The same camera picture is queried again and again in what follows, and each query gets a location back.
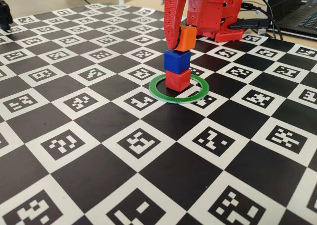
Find orange cube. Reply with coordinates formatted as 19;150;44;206
176;25;198;53

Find black laptop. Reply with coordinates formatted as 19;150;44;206
268;0;317;39

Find black stand clamp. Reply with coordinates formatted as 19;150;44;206
0;0;13;32

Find blue cube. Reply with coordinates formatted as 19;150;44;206
164;49;191;74

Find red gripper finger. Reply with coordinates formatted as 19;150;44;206
187;0;199;27
163;0;193;50

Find green flat ring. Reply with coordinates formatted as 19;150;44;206
148;72;210;104

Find red cube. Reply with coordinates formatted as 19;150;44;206
165;68;192;92

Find black usb plug adapter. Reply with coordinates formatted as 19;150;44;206
229;19;269;30

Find black white marker checkerboard mat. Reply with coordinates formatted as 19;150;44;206
0;3;317;225

